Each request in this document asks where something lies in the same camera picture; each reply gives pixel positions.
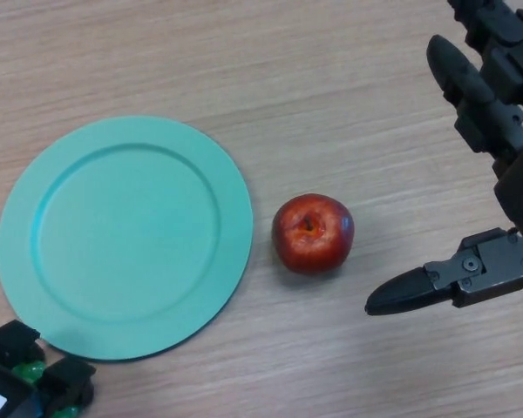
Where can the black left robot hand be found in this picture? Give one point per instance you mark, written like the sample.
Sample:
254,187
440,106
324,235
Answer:
4,392

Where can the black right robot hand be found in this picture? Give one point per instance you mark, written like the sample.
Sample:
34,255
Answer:
505,87

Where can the green grape bunch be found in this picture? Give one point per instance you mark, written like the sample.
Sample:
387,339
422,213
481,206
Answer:
28,371

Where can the teal round plate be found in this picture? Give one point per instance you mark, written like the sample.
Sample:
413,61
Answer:
126,239

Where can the red apple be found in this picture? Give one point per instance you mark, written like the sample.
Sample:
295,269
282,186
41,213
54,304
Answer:
313,244

